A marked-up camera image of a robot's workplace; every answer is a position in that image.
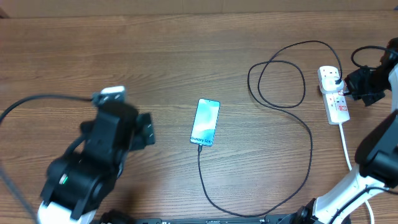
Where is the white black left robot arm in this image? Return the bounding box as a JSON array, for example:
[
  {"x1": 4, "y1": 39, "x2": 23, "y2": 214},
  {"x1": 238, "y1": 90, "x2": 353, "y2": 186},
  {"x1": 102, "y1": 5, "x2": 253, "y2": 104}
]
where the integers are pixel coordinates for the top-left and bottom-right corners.
[{"x1": 37, "y1": 101, "x2": 155, "y2": 223}]

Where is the white USB charger plug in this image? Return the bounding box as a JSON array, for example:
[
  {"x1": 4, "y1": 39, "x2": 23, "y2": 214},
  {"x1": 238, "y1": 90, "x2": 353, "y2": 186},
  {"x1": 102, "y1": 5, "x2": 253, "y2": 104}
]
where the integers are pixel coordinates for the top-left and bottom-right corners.
[{"x1": 320, "y1": 77, "x2": 344, "y2": 94}]

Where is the white power strip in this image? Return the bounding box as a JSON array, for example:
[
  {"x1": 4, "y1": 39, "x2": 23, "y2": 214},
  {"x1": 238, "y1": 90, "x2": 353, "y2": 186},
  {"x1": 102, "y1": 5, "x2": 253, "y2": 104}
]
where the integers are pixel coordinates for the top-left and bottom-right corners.
[{"x1": 317, "y1": 65, "x2": 351, "y2": 125}]

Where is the Galaxy smartphone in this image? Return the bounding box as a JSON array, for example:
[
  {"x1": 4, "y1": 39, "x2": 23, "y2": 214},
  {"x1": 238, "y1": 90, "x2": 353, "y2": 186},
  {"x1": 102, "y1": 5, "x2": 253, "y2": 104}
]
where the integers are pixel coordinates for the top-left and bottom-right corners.
[{"x1": 190, "y1": 98, "x2": 221, "y2": 147}]

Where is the black USB charging cable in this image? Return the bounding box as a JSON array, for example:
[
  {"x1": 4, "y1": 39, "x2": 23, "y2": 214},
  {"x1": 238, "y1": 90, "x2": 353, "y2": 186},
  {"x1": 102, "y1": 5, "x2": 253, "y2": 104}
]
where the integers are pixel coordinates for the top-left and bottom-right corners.
[{"x1": 197, "y1": 40, "x2": 344, "y2": 218}]

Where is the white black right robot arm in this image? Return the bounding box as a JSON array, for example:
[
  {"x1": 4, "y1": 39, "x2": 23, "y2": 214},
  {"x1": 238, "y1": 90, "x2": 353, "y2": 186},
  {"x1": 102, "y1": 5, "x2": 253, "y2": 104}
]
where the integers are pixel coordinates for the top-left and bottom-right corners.
[{"x1": 281, "y1": 38, "x2": 397, "y2": 223}]

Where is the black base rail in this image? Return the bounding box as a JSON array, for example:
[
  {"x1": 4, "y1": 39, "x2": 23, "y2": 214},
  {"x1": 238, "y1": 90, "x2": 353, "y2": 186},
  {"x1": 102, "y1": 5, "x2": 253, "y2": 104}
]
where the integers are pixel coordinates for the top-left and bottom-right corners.
[{"x1": 91, "y1": 210, "x2": 295, "y2": 224}]

